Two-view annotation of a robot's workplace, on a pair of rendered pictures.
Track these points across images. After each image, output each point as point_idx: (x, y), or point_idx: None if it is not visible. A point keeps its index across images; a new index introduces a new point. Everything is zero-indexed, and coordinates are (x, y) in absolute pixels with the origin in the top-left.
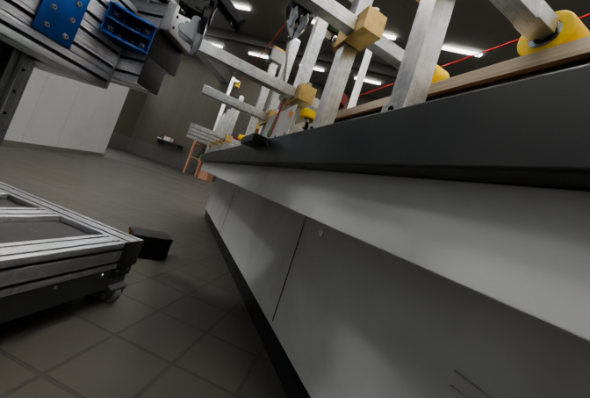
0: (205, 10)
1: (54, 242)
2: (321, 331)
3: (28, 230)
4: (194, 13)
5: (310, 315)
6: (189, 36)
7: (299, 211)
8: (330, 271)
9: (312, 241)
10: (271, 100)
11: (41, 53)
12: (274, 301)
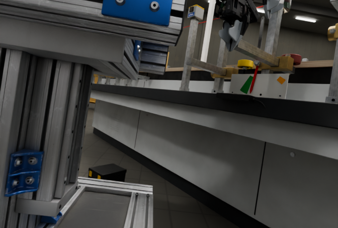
0: (247, 16)
1: (135, 217)
2: (321, 219)
3: (93, 211)
4: (230, 16)
5: (303, 210)
6: (234, 38)
7: (337, 158)
8: (315, 180)
9: (282, 159)
10: (223, 57)
11: (132, 73)
12: (250, 201)
